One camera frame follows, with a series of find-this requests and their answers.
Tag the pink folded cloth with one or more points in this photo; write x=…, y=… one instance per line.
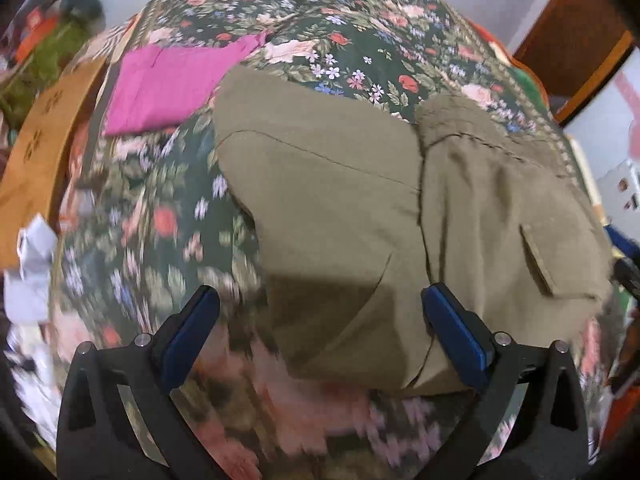
x=170, y=85

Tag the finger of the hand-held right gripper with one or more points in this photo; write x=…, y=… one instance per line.
x=631, y=278
x=622, y=242

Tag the orange box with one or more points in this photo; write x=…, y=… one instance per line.
x=37, y=37

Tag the white crumpled paper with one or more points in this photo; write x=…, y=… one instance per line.
x=32, y=265

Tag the floral bed blanket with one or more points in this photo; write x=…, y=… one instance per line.
x=165, y=185

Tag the olive green pants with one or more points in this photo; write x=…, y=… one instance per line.
x=340, y=185

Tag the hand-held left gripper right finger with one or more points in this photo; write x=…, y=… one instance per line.
x=460, y=336

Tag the green fabric storage bag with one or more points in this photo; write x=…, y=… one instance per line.
x=45, y=67

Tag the bamboo lap table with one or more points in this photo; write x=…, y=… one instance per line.
x=40, y=150

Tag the colourful fleece blanket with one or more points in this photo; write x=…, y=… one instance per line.
x=515, y=65

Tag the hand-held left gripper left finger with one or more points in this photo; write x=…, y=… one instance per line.
x=192, y=331

